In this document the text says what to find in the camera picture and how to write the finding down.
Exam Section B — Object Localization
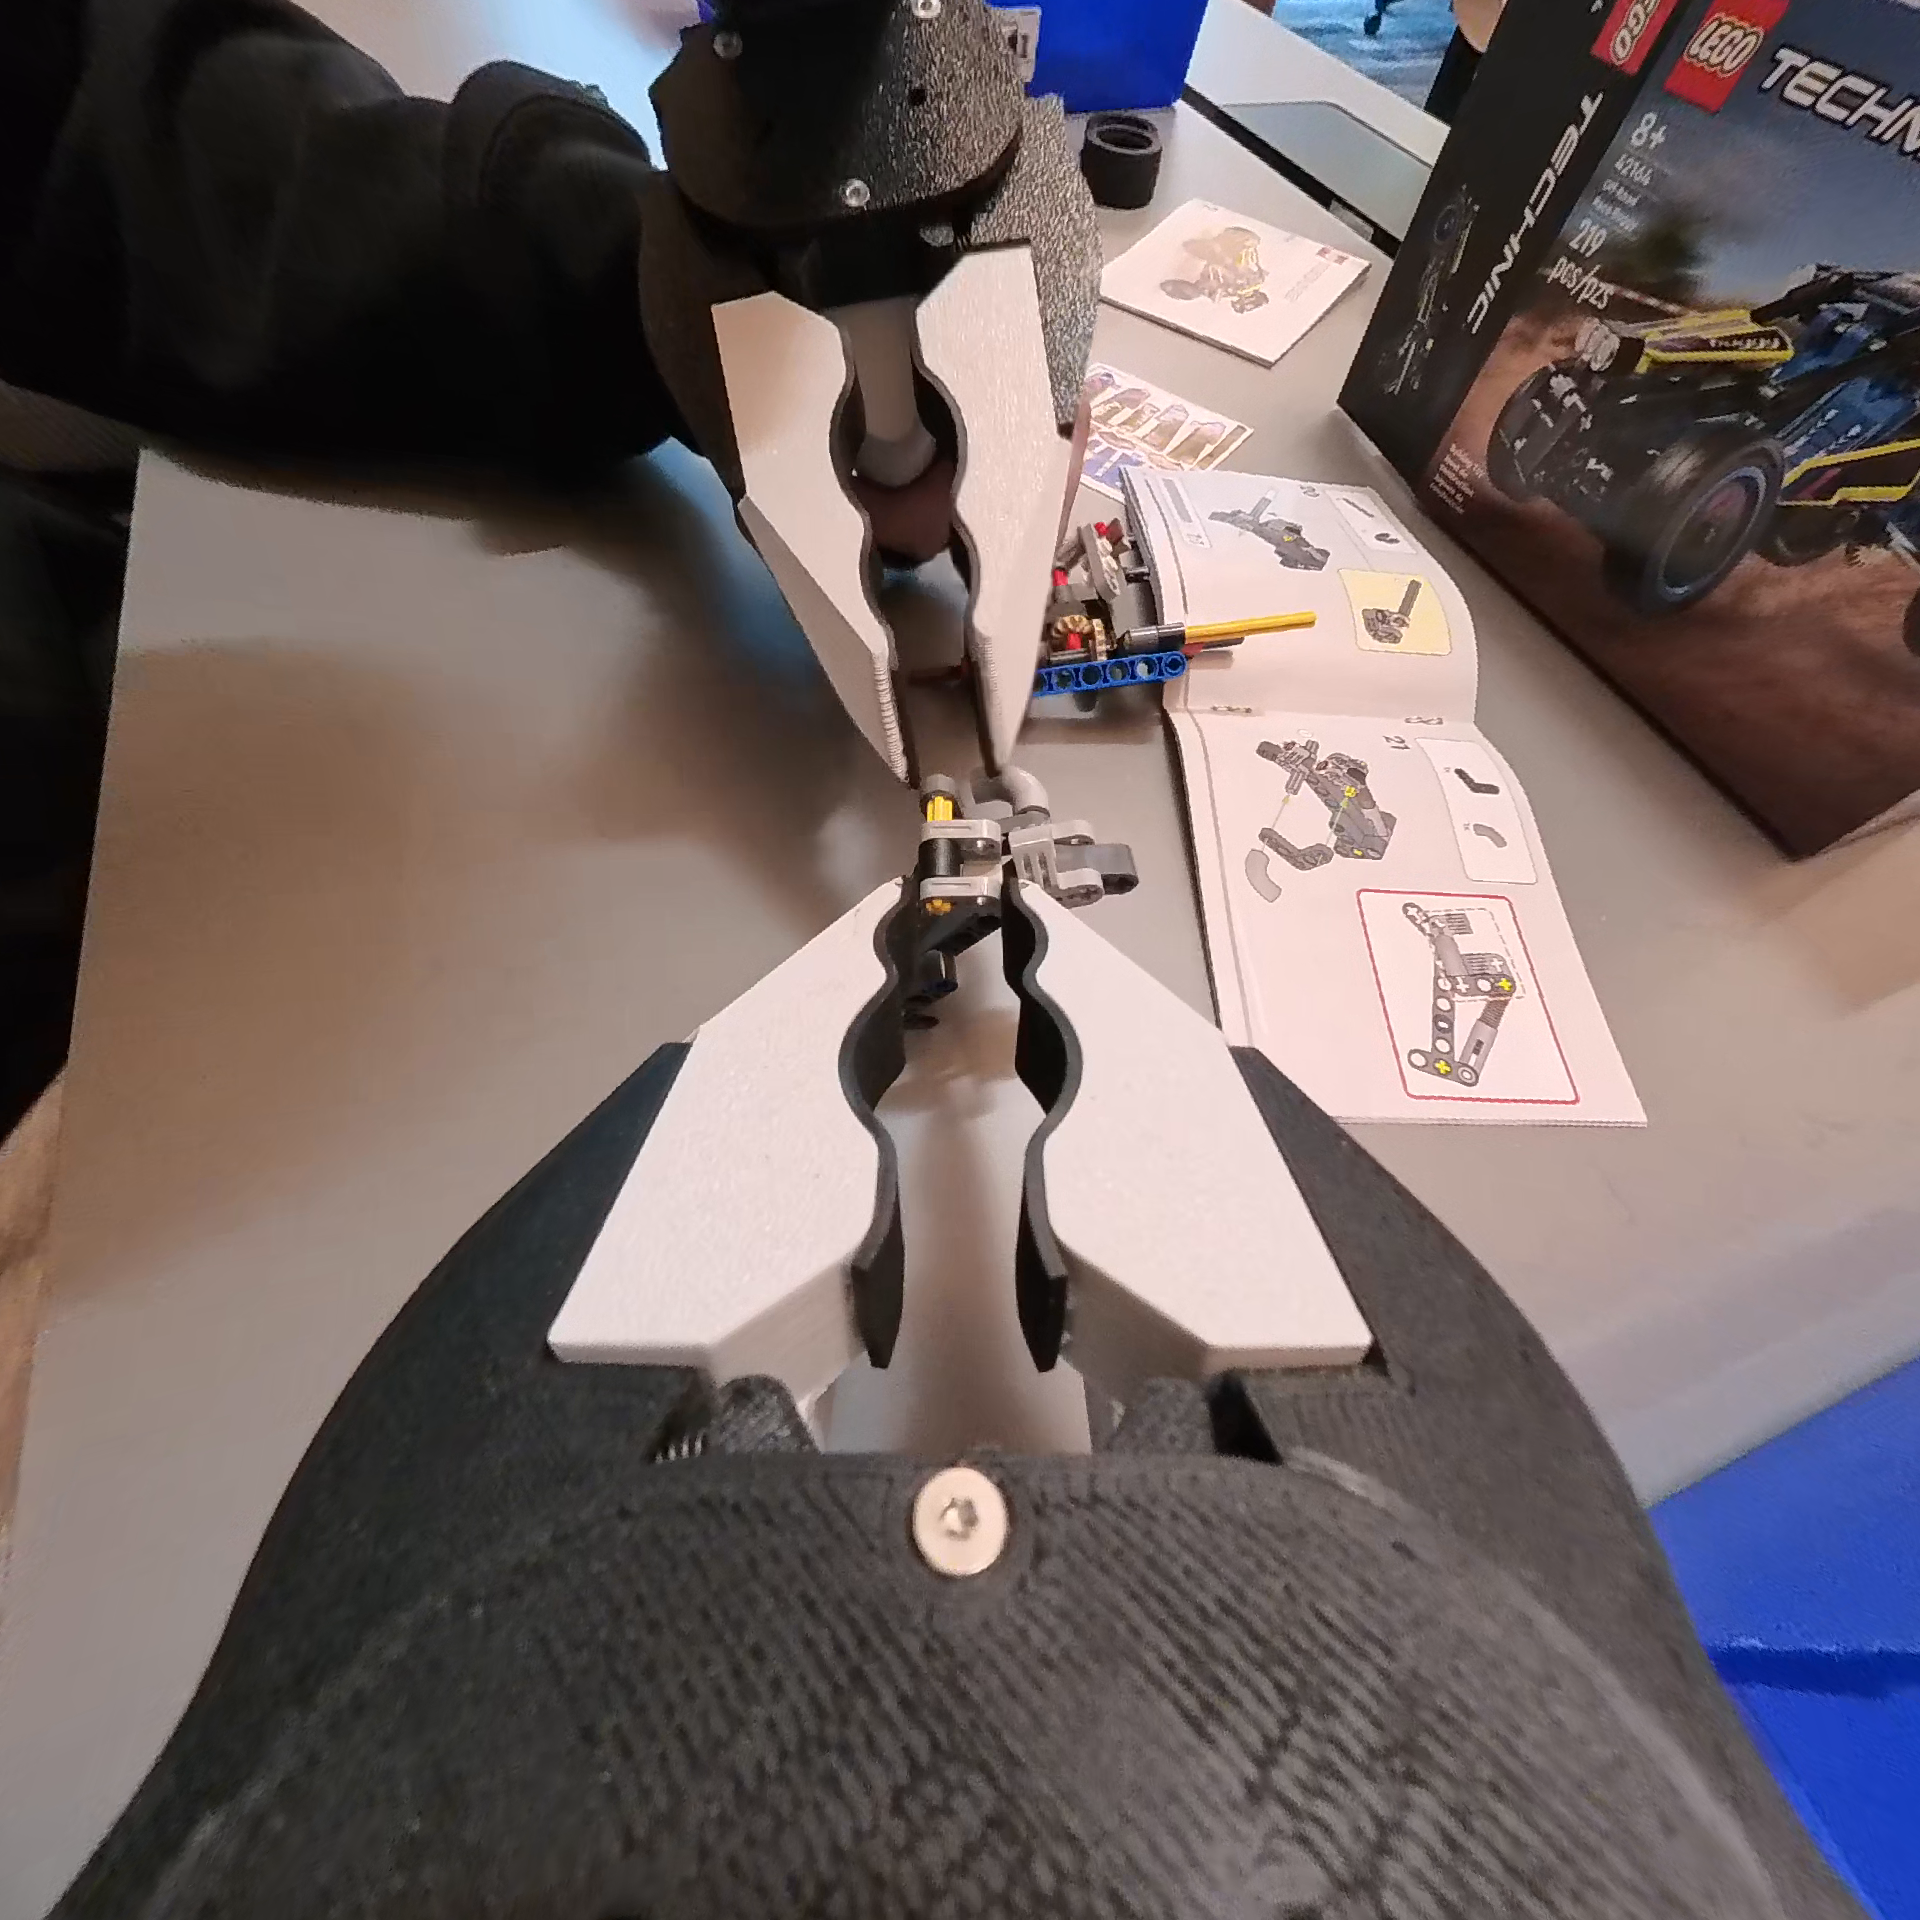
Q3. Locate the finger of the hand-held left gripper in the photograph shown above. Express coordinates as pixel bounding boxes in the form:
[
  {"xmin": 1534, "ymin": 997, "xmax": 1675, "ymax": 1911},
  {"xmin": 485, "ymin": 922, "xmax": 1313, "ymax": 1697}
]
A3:
[
  {"xmin": 707, "ymin": 291, "xmax": 919, "ymax": 787},
  {"xmin": 914, "ymin": 243, "xmax": 1077, "ymax": 759}
]

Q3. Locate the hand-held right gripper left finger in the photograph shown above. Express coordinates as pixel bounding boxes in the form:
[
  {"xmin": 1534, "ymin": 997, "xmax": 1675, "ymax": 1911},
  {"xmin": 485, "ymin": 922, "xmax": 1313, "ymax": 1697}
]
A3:
[{"xmin": 547, "ymin": 880, "xmax": 919, "ymax": 1454}]

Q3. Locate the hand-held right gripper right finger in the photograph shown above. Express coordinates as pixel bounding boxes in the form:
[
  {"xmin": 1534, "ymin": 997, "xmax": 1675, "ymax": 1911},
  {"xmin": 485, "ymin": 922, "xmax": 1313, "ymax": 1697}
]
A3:
[{"xmin": 998, "ymin": 880, "xmax": 1378, "ymax": 1445}]

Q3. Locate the grey lego suspension assembly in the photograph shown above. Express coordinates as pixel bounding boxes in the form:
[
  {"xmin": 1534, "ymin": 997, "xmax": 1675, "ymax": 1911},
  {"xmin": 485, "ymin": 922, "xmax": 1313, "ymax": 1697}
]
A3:
[{"xmin": 897, "ymin": 762, "xmax": 1142, "ymax": 1039}]

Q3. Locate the person's left forearm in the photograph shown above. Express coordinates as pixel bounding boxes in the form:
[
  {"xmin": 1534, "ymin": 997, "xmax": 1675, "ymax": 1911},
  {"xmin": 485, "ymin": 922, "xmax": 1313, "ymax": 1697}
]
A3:
[{"xmin": 0, "ymin": 0, "xmax": 725, "ymax": 488}]

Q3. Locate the lego sticker sheet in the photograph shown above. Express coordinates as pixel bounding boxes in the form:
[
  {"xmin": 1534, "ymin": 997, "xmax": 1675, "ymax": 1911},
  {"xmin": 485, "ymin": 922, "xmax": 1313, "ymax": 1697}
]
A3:
[{"xmin": 1077, "ymin": 361, "xmax": 1254, "ymax": 499}]

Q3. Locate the lego chassis with blue beam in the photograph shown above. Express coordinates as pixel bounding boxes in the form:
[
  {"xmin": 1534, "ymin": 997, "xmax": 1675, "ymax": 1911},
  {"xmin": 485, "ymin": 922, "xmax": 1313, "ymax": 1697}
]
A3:
[{"xmin": 1035, "ymin": 510, "xmax": 1202, "ymax": 708}]

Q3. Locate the open lego instruction booklet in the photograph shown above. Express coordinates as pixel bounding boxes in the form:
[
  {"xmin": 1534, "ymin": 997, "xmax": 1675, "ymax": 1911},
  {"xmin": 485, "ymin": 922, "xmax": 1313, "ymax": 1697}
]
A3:
[{"xmin": 1116, "ymin": 461, "xmax": 1649, "ymax": 1127}]

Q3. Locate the black lego tire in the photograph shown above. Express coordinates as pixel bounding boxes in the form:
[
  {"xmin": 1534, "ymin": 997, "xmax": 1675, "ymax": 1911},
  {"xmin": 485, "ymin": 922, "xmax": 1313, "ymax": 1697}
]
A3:
[{"xmin": 1080, "ymin": 114, "xmax": 1170, "ymax": 207}]

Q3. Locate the yellow lego axle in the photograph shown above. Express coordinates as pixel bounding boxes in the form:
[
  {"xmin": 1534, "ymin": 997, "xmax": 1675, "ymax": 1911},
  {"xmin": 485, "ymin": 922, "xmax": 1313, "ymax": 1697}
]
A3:
[{"xmin": 1116, "ymin": 606, "xmax": 1319, "ymax": 654}]

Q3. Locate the closed lego instruction booklet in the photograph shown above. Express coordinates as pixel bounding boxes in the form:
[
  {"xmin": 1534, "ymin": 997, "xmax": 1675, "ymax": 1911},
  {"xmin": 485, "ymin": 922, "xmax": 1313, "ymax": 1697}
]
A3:
[{"xmin": 1099, "ymin": 199, "xmax": 1374, "ymax": 369}]

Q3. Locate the lego set box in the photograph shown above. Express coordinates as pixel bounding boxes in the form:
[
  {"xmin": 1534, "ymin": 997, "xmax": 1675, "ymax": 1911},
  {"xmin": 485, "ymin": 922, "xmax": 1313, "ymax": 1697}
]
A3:
[{"xmin": 1333, "ymin": 0, "xmax": 1920, "ymax": 860}]

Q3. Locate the person's left hand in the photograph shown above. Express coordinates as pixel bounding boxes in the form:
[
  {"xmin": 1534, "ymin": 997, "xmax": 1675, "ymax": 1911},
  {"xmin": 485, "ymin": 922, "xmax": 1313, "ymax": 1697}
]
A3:
[{"xmin": 862, "ymin": 475, "xmax": 976, "ymax": 572}]

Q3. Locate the blue plastic storage bin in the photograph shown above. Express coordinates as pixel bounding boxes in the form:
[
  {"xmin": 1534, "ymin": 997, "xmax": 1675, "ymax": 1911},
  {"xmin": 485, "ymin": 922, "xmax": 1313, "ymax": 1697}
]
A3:
[
  {"xmin": 1035, "ymin": 0, "xmax": 1202, "ymax": 107},
  {"xmin": 1649, "ymin": 1350, "xmax": 1920, "ymax": 1920}
]

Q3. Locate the person's black clothed torso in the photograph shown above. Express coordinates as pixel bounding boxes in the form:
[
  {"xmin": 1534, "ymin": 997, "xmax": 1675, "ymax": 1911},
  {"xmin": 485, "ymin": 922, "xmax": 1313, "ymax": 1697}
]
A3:
[{"xmin": 0, "ymin": 374, "xmax": 145, "ymax": 1141}]

